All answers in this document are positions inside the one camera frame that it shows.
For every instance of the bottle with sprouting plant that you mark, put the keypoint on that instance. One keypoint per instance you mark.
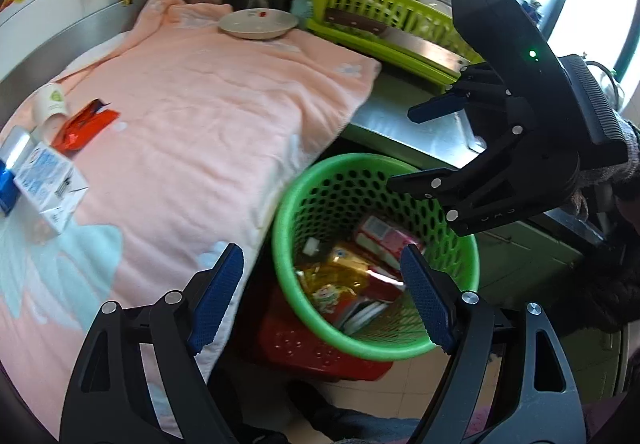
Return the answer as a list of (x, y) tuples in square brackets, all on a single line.
[(530, 3)]

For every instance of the red snack wrapper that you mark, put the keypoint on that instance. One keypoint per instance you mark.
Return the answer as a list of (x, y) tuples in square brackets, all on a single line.
[(87, 123)]

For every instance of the pale green dish soap bottle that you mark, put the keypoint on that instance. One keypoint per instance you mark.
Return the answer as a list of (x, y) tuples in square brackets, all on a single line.
[(300, 3)]

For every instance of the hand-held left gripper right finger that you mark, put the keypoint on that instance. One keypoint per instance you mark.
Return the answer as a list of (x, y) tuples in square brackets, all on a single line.
[(425, 296)]

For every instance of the blue silver can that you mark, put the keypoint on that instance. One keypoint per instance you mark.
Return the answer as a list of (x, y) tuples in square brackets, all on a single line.
[(12, 146)]

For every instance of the yellow plastic wrapper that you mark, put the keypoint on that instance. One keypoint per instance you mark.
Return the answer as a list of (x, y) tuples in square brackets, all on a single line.
[(325, 276)]

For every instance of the white milk carton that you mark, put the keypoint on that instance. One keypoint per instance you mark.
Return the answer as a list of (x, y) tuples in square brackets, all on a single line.
[(47, 179)]

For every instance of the white plate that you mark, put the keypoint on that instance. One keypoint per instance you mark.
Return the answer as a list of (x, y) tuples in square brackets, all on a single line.
[(257, 23)]

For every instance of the pink towel with flower print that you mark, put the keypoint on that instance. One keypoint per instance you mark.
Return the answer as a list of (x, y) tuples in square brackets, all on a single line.
[(200, 123)]

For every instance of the green plastic wastebasket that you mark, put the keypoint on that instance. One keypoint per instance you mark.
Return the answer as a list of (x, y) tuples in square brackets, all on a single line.
[(300, 204)]

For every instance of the pink white carton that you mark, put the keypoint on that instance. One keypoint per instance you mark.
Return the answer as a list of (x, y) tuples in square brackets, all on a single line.
[(380, 236)]

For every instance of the red plastic stool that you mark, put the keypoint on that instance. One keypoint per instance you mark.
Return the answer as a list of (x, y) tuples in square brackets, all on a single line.
[(290, 344)]

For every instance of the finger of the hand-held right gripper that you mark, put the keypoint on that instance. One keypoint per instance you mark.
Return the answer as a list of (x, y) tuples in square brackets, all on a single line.
[(435, 106), (425, 183)]

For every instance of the white paper cup green print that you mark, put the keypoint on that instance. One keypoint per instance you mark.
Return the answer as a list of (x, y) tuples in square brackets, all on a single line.
[(50, 103)]

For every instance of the person's dark jacket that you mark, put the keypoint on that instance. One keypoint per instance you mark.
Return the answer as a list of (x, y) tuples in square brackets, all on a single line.
[(610, 264)]

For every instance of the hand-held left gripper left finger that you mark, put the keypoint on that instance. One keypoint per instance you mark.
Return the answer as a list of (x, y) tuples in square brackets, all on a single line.
[(215, 299)]

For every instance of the person's right forearm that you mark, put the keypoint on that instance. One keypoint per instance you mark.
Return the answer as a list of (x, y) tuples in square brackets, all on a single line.
[(632, 143)]

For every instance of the green cabinet doors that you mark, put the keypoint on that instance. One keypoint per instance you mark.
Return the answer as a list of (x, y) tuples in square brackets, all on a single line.
[(540, 284)]

